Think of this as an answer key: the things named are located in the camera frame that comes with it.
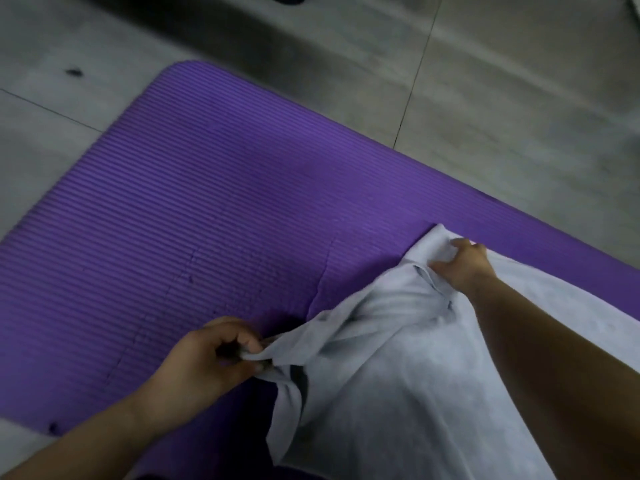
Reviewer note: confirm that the person's left hand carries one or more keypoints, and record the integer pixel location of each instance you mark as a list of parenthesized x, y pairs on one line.
[(195, 379)]

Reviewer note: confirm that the purple yoga mat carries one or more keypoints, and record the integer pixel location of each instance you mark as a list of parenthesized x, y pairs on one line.
[(200, 204)]

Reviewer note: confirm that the light grey tagged towel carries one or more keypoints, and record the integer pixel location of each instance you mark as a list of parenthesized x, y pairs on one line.
[(410, 384)]

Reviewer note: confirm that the small dark floor debris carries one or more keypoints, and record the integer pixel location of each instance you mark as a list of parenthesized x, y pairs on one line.
[(74, 72)]

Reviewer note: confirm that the person's right forearm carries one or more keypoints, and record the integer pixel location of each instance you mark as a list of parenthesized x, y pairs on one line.
[(565, 369)]

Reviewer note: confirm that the person's right hand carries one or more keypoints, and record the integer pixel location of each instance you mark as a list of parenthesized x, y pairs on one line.
[(470, 269)]

